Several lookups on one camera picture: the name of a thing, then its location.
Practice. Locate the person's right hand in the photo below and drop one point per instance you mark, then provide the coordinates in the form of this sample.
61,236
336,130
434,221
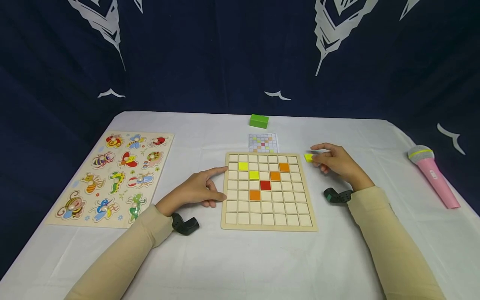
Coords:
341,164

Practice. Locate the person's left hand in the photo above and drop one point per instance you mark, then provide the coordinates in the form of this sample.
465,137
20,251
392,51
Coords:
187,191

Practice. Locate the person's right fingers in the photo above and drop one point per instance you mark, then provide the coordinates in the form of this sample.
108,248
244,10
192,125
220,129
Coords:
324,168

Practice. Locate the person's left index finger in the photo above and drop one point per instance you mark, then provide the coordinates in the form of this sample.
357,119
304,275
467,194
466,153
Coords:
216,171

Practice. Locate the person's left thumb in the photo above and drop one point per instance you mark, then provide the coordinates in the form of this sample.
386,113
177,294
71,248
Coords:
216,193

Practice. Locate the person's right index finger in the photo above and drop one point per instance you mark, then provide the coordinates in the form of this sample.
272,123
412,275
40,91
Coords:
321,146

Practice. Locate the person's left fingers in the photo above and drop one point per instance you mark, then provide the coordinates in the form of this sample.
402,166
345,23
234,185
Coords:
209,203

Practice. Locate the person's right thumb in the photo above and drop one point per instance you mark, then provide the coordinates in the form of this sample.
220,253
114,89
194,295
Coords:
320,156

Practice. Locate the yellow square tile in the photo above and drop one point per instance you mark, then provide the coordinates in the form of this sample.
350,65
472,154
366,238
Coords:
254,175
307,157
243,166

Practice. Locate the person's left forearm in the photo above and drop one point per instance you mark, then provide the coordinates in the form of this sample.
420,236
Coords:
123,254

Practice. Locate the person's right forearm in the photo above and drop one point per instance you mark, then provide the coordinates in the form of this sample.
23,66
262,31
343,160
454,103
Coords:
393,246

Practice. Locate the black wrist band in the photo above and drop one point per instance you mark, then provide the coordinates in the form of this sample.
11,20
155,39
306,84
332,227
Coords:
185,225
337,196

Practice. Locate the orange square tile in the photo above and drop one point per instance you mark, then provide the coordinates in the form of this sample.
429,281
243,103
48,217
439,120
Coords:
284,167
255,195
275,176

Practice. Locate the red square tile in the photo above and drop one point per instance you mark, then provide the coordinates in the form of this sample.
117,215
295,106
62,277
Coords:
265,185

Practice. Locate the wooden grid board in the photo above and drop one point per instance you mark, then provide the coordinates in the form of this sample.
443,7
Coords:
268,208

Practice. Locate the coloured grid pattern card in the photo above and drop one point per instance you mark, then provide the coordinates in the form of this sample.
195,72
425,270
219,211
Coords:
263,142

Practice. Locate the green box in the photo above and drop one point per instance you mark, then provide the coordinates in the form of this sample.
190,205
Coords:
258,121

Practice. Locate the set of insect puzzle pieces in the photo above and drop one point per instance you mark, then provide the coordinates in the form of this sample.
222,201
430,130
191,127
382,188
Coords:
117,181

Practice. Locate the pink toy microphone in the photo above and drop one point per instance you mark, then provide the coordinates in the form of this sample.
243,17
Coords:
433,175

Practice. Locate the wooden insect puzzle board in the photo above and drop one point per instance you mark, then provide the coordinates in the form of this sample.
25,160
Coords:
80,171

